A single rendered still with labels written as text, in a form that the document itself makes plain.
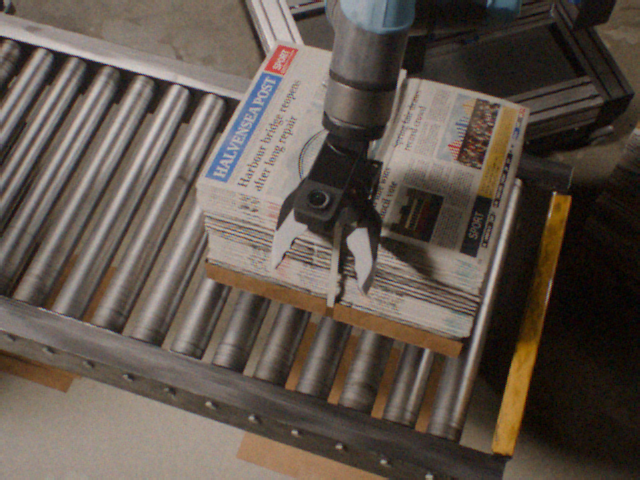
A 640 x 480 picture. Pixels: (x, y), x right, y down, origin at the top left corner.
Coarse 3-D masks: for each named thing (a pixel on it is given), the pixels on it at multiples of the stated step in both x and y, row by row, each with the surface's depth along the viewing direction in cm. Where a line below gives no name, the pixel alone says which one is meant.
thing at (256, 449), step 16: (304, 336) 208; (352, 336) 208; (304, 352) 206; (352, 352) 206; (400, 352) 206; (288, 384) 202; (336, 384) 202; (384, 384) 202; (432, 384) 202; (336, 400) 200; (384, 400) 200; (432, 400) 200; (240, 448) 195; (256, 448) 195; (272, 448) 195; (288, 448) 195; (256, 464) 193; (272, 464) 193; (288, 464) 193; (304, 464) 193; (320, 464) 193; (336, 464) 193
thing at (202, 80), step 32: (0, 32) 150; (32, 32) 150; (64, 32) 150; (96, 64) 147; (128, 64) 146; (160, 64) 146; (192, 64) 146; (160, 96) 150; (224, 96) 143; (224, 128) 152; (544, 160) 137; (544, 192) 137
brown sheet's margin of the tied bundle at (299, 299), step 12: (216, 276) 121; (228, 276) 119; (240, 276) 118; (240, 288) 121; (252, 288) 120; (264, 288) 119; (276, 288) 117; (276, 300) 120; (288, 300) 119; (300, 300) 118
